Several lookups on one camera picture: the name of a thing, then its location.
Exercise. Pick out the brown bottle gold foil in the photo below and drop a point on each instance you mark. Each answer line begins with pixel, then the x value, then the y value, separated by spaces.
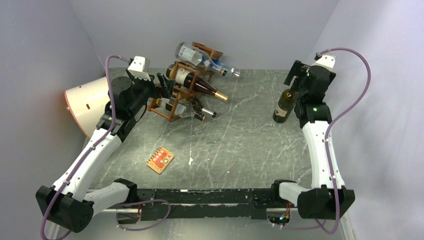
pixel 185 77

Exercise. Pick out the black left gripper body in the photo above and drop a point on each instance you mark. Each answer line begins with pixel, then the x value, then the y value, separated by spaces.
pixel 154 92

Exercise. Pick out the blue clear plastic bottle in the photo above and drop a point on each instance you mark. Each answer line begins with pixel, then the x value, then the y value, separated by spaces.
pixel 214 64

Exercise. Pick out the dark green wine bottle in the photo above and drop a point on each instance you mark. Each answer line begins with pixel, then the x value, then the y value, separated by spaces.
pixel 284 106

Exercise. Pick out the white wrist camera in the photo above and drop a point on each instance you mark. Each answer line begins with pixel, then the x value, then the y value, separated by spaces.
pixel 326 61
pixel 139 67

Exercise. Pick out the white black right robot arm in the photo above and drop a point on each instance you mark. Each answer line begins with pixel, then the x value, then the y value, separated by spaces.
pixel 327 198

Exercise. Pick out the green bottle silver cap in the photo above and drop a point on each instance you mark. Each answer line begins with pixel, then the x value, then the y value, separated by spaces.
pixel 199 107

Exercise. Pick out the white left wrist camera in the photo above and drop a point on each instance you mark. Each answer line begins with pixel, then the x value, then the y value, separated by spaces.
pixel 139 67

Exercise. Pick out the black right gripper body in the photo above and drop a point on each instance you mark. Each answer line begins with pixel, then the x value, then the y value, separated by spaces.
pixel 299 69

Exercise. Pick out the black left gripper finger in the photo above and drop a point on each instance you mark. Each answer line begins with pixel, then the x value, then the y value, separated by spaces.
pixel 167 88
pixel 162 79

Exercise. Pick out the brown wooden wine rack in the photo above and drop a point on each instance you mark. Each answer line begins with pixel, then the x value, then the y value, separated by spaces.
pixel 182 93

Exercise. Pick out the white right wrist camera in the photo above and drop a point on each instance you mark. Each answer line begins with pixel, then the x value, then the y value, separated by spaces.
pixel 326 61

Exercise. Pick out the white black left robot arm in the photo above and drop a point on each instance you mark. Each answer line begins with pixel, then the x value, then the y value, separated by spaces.
pixel 67 202

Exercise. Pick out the white cone lamp shade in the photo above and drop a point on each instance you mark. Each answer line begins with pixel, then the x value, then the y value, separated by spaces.
pixel 87 102

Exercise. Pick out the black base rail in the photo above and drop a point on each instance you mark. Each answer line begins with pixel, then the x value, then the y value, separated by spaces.
pixel 253 203

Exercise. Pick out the clear bottle white label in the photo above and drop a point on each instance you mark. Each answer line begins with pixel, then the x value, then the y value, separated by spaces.
pixel 193 56

